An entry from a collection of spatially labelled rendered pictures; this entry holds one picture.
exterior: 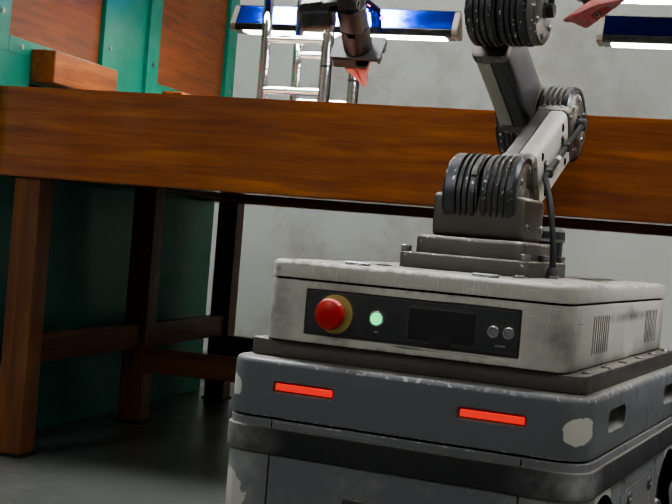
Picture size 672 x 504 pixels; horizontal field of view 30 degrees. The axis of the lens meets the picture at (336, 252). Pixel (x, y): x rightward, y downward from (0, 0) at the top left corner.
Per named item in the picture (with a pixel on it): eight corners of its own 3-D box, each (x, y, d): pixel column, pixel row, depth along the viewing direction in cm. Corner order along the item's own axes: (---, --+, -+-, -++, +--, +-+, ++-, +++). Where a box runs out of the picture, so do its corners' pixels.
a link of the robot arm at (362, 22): (363, 9, 235) (365, -10, 239) (327, 11, 236) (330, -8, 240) (368, 38, 240) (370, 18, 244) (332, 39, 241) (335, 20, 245)
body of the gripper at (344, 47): (338, 41, 251) (333, 12, 245) (388, 44, 248) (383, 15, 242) (330, 63, 247) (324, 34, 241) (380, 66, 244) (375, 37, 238)
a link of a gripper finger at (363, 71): (346, 71, 257) (339, 36, 250) (380, 73, 255) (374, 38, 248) (338, 94, 253) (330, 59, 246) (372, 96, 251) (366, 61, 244)
